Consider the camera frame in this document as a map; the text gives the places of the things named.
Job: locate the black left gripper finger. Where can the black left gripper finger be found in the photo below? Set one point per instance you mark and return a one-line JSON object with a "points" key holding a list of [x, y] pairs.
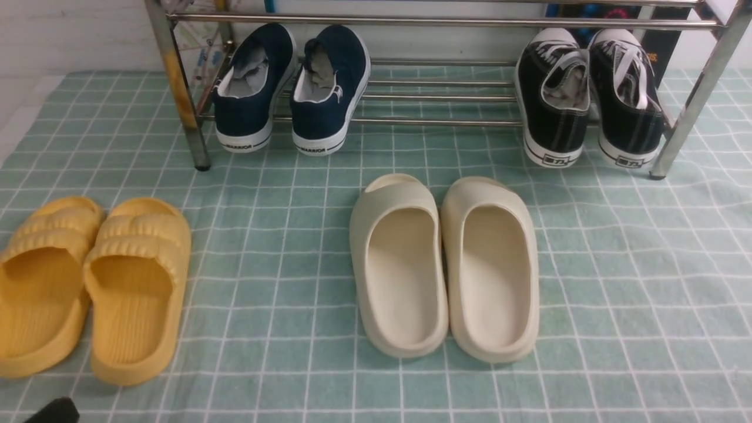
{"points": [[60, 410]]}

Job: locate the navy canvas sneaker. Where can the navy canvas sneaker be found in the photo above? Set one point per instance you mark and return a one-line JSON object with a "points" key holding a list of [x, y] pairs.
{"points": [[246, 94], [333, 77]]}

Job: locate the dark box behind rack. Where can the dark box behind rack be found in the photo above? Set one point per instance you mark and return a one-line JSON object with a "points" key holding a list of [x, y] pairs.
{"points": [[659, 45]]}

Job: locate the chrome metal shoe rack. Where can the chrome metal shoe rack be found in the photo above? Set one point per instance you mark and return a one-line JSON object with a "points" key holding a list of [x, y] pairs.
{"points": [[727, 32]]}

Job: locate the left yellow rubber slipper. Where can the left yellow rubber slipper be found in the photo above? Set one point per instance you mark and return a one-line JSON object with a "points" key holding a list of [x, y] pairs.
{"points": [[44, 302]]}

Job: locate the yellow rubber slipper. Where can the yellow rubber slipper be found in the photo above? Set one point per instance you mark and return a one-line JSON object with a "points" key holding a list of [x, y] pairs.
{"points": [[136, 275], [44, 302]]}

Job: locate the right yellow rubber slipper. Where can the right yellow rubber slipper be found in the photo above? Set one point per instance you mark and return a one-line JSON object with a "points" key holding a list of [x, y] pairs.
{"points": [[136, 275]]}

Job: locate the left cream foam slipper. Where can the left cream foam slipper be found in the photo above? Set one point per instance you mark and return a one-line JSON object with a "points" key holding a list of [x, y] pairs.
{"points": [[395, 247]]}

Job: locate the cream foam slipper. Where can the cream foam slipper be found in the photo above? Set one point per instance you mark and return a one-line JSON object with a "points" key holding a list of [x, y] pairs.
{"points": [[395, 247], [491, 255]]}

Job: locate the right cream foam slipper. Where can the right cream foam slipper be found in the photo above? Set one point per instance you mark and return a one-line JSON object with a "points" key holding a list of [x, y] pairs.
{"points": [[491, 255]]}

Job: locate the left black canvas sneaker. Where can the left black canvas sneaker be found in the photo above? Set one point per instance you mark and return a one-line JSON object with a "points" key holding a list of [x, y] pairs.
{"points": [[552, 85]]}

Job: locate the black canvas sneaker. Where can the black canvas sneaker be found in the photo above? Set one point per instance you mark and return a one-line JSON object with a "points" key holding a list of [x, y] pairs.
{"points": [[624, 89], [552, 85]]}

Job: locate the green checkered floor cloth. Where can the green checkered floor cloth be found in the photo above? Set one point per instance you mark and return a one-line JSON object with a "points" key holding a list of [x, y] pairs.
{"points": [[645, 286]]}

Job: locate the right black canvas sneaker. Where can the right black canvas sneaker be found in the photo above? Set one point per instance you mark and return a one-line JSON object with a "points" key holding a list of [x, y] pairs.
{"points": [[624, 89]]}

